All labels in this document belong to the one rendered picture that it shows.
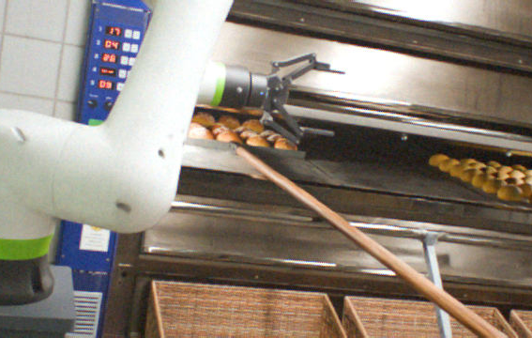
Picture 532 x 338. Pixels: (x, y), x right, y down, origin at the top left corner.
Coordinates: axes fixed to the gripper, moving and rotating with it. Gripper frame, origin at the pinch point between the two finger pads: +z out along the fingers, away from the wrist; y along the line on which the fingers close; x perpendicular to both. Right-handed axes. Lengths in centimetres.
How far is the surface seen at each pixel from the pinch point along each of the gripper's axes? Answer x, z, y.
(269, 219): -17.5, -3.4, 32.4
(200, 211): -17.8, -21.1, 32.5
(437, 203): -54, 63, 31
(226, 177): -55, -6, 31
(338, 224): -5.2, 9.4, 28.8
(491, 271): -52, 88, 51
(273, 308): -50, 14, 68
